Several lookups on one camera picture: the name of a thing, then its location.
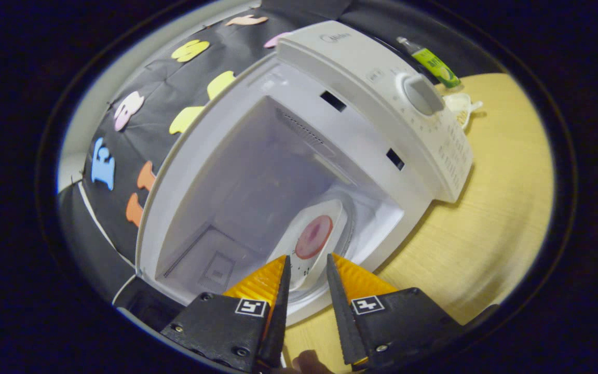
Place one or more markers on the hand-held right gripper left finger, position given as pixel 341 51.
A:
pixel 281 311

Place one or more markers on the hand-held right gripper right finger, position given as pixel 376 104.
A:
pixel 341 311

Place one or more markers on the pink round meat slice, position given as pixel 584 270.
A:
pixel 313 238

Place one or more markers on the white square food plate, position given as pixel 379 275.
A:
pixel 320 208

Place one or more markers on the white microwave oven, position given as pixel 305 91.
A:
pixel 361 62

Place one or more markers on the white divided grain dish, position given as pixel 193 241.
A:
pixel 459 106

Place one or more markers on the black backdrop cloth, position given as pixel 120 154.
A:
pixel 159 88

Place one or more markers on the green label drink bottle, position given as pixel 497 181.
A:
pixel 436 66

